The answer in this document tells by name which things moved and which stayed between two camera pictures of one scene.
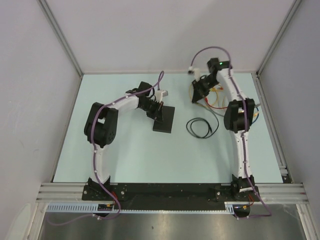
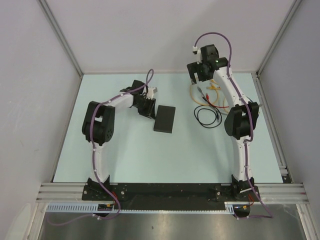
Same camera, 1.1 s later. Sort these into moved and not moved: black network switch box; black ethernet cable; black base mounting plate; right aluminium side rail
Moved: black ethernet cable
Not moved: right aluminium side rail; black network switch box; black base mounting plate
